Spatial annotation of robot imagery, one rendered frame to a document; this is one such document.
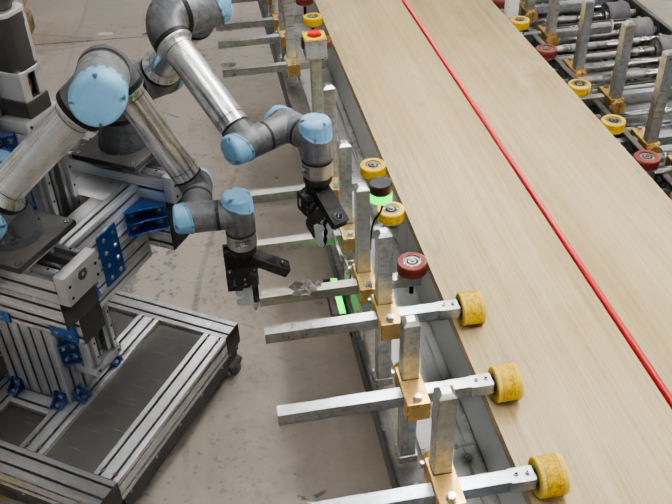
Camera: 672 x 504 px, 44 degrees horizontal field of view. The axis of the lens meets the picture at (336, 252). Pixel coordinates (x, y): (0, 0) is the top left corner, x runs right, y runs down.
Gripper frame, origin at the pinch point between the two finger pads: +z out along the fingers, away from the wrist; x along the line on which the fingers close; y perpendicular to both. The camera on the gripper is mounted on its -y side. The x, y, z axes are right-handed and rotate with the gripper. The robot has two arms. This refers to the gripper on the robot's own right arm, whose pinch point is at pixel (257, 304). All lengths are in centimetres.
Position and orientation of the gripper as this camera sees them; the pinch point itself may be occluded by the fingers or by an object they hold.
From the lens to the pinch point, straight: 221.4
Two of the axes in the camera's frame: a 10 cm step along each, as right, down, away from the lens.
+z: 0.3, 8.0, 6.1
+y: -9.8, 1.3, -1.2
